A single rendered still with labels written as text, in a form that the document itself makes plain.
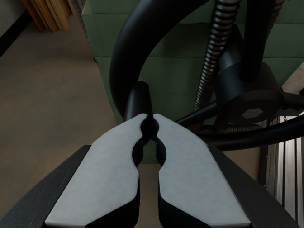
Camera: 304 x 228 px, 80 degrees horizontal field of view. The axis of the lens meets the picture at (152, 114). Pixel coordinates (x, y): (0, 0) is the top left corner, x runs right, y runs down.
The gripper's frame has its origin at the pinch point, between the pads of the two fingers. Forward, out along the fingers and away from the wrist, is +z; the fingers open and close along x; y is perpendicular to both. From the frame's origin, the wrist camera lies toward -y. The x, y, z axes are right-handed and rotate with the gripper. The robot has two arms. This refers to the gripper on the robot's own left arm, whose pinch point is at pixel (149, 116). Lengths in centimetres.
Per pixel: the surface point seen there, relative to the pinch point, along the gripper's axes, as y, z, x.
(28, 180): 67, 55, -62
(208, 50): -2.4, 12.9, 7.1
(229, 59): -1.8, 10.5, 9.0
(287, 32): -3.8, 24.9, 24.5
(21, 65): 26, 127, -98
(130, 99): 0.1, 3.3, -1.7
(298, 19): -5.9, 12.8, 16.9
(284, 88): 9.2, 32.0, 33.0
